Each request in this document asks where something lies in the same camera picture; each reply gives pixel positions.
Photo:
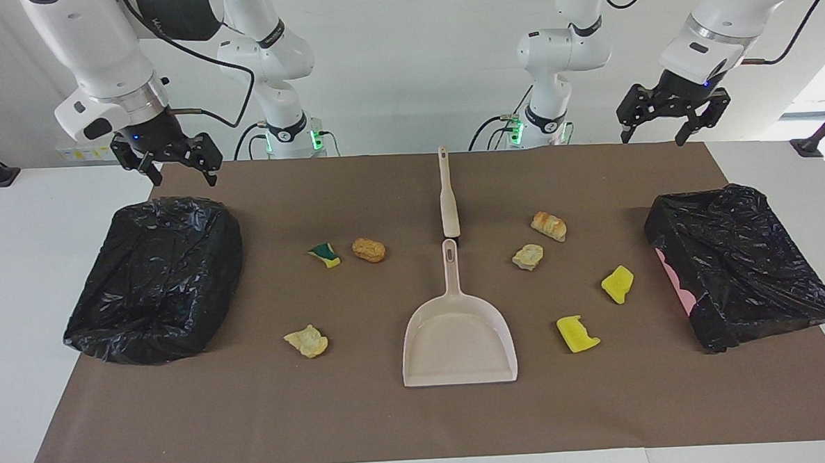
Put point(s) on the black bag lined pink bin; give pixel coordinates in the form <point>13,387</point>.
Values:
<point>741,266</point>

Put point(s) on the brown bread roll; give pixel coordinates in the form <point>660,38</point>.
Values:
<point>369,249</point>

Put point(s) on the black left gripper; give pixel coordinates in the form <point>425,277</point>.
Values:
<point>678,94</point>

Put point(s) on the beige plastic dustpan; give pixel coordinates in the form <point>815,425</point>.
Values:
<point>459,341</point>

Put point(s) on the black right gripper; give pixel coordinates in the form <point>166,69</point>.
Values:
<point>161,138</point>

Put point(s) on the white wall socket box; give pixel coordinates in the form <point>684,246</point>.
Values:
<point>75,154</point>

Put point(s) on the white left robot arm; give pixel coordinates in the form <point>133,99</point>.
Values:
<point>723,9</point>

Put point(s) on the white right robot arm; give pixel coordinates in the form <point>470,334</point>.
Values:
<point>98,50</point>

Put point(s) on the striped orange bread piece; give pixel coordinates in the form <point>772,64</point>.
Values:
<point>549,225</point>

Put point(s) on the brown table mat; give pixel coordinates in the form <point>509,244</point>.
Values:
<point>421,426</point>

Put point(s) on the beige hand brush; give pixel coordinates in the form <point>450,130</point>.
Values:
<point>449,216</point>

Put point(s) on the green and yellow sponge piece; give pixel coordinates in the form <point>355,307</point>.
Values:
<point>324,255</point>

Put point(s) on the pale chip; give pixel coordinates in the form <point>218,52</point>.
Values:
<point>528,256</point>
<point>307,342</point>

